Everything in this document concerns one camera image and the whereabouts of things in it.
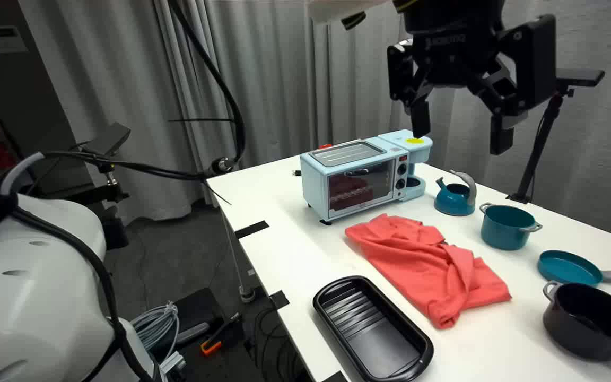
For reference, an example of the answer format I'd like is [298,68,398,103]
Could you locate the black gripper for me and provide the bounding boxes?
[386,0,534,158]

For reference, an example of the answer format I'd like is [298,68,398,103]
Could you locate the red shirt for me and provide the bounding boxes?
[343,213,514,330]

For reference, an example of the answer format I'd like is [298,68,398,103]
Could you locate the teal toy kettle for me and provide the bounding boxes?
[432,170,480,219]

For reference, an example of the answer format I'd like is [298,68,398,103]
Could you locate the teal toy pot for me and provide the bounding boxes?
[478,201,543,252]

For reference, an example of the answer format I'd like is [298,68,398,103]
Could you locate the light blue toy oven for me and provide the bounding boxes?
[300,130,436,224]

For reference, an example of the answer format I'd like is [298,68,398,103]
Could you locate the teal toy frying pan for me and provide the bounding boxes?
[537,248,611,288]

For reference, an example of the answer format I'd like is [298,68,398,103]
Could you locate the black grill tray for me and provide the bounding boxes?
[312,274,438,382]

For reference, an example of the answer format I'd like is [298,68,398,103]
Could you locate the black pot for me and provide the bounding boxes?
[542,280,611,362]

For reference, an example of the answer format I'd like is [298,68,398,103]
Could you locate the black box on floor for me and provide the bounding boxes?
[175,284,229,346]

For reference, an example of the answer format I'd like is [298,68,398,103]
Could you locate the grey curtain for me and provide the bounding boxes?
[18,0,611,241]

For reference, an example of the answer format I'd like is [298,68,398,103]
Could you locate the grey cabinet with label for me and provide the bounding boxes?
[0,0,81,179]

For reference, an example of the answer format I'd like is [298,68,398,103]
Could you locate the black camera tripod stand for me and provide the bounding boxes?
[505,68,607,203]

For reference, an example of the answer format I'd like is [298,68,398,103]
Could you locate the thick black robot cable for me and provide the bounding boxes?
[36,0,249,181]

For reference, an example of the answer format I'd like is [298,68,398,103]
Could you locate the orange handled tool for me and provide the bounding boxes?
[199,310,245,357]

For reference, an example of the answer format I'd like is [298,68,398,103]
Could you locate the grey cable bundle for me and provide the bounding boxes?
[131,302,188,378]

